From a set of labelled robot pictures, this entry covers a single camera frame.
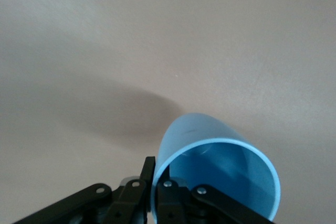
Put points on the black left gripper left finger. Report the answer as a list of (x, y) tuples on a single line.
[(126, 200)]

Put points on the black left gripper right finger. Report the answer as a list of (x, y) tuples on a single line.
[(183, 203)]

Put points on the blue plastic cup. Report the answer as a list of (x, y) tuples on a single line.
[(210, 129)]

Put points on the brown table cover sheet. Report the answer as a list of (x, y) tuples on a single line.
[(131, 51)]

